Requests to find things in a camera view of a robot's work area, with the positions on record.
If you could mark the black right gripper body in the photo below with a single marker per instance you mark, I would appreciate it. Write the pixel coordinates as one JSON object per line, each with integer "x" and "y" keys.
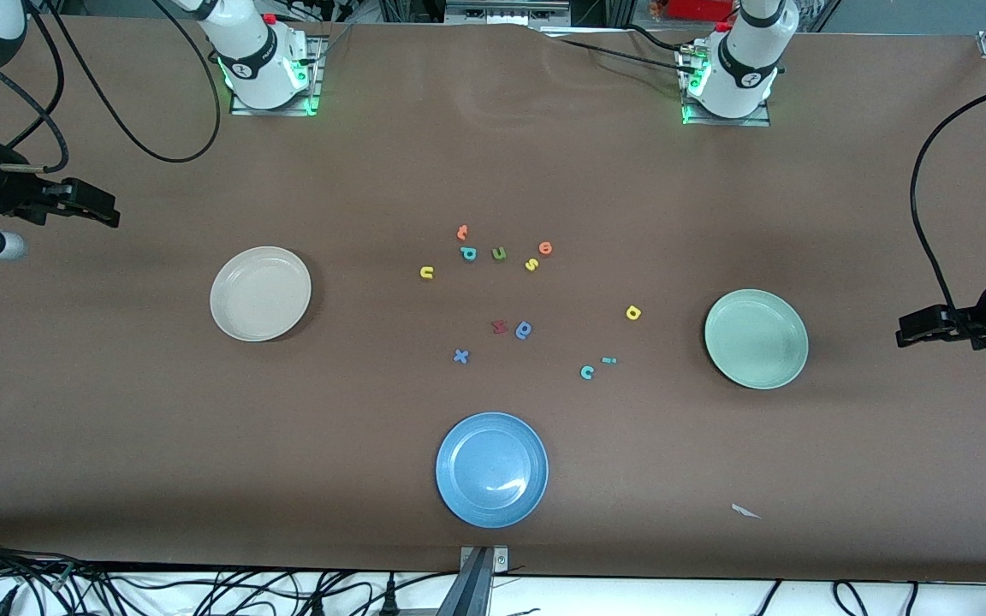
{"x": 7, "y": 190}

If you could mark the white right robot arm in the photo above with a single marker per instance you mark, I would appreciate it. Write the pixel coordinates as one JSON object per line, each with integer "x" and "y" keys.
{"x": 258, "y": 51}

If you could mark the light green plate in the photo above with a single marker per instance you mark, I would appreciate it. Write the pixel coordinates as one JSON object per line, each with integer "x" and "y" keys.
{"x": 758, "y": 351}

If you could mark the beige brown plate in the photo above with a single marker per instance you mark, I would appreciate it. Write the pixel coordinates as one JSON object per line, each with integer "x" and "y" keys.
{"x": 245, "y": 308}

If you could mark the brown table cover sheet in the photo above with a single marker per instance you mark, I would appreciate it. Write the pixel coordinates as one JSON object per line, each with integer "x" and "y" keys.
{"x": 116, "y": 428}

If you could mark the white paper scrap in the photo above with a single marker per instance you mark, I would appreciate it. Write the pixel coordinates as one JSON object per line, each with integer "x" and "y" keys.
{"x": 745, "y": 512}

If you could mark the blue foam letter q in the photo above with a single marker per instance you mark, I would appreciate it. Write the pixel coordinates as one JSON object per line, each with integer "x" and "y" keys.
{"x": 524, "y": 335}

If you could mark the red box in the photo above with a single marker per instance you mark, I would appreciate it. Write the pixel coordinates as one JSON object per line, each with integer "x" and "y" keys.
{"x": 690, "y": 8}

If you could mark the grey power strip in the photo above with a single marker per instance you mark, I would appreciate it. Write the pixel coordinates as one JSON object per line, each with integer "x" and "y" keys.
{"x": 501, "y": 13}

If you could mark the blue plate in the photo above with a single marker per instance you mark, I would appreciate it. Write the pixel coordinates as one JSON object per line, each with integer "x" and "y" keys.
{"x": 476, "y": 462}

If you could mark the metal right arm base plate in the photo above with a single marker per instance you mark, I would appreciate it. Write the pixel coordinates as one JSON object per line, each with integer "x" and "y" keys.
{"x": 239, "y": 109}

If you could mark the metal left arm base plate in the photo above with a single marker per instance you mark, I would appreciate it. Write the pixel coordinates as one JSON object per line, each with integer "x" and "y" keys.
{"x": 758, "y": 122}

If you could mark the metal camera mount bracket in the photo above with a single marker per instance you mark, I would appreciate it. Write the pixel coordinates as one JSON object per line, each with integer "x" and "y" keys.
{"x": 476, "y": 590}

